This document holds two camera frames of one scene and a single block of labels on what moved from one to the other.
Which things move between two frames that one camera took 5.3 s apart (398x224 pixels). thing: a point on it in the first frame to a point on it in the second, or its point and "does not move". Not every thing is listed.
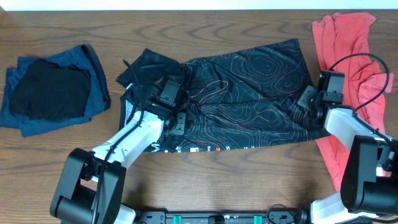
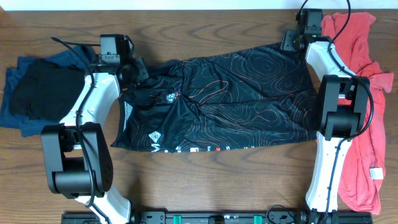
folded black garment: (49, 91) does not move
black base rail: (246, 217) does not move
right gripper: (303, 100) to (287, 37)
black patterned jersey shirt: (244, 98) does not move
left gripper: (181, 129) to (140, 63)
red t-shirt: (344, 42) does not move
